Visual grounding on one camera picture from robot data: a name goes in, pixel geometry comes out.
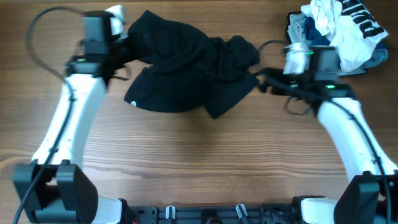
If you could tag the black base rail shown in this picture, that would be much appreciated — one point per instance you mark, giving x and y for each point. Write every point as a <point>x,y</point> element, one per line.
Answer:
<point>263,214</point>

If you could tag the dark blue garment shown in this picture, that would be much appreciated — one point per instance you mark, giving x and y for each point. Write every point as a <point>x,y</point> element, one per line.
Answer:
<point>359,34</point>

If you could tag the white printed t-shirt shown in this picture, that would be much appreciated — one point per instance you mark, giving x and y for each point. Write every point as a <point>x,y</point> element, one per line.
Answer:
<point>325,13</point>

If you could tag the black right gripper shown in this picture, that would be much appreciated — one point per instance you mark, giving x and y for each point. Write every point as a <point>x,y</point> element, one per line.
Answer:
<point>276,88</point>

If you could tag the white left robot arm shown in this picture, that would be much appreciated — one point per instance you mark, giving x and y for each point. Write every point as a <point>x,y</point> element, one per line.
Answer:
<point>52,187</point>

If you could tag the light blue denim jeans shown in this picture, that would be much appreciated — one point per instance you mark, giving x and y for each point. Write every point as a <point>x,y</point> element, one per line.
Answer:
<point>379,55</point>

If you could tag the black shorts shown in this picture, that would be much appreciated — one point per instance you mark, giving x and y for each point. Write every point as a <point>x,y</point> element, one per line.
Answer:
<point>186,69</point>

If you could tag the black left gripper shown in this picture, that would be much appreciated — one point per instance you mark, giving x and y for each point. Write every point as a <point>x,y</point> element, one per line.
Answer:
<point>127,39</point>

